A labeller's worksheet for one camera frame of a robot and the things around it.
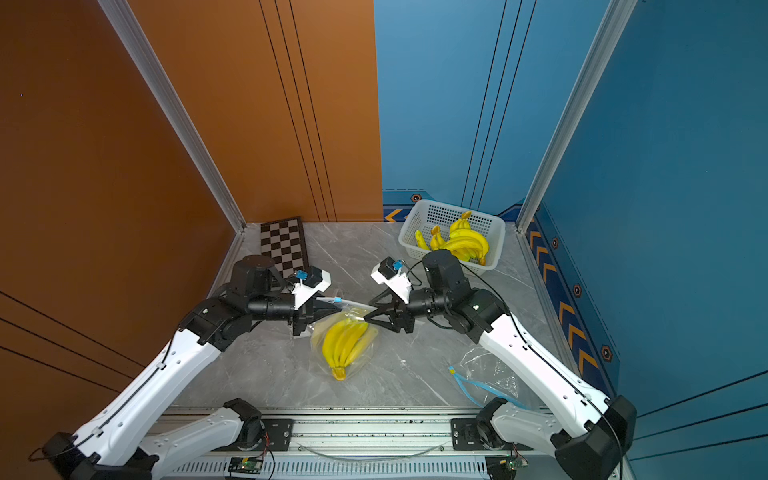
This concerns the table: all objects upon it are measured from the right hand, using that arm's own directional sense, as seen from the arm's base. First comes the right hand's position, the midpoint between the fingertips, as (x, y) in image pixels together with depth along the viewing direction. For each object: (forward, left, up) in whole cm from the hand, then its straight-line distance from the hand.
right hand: (374, 309), depth 64 cm
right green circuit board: (-24, -32, -29) cm, 50 cm away
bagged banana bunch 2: (+42, -19, -24) cm, 52 cm away
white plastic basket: (+46, -11, -24) cm, 53 cm away
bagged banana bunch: (+34, -28, -18) cm, 48 cm away
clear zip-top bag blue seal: (-6, -28, -26) cm, 39 cm away
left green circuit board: (-25, +32, -32) cm, 52 cm away
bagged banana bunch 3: (+2, +11, -23) cm, 25 cm away
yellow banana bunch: (+42, -28, -19) cm, 54 cm away
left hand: (+2, +8, -1) cm, 8 cm away
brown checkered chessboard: (+43, +38, -25) cm, 62 cm away
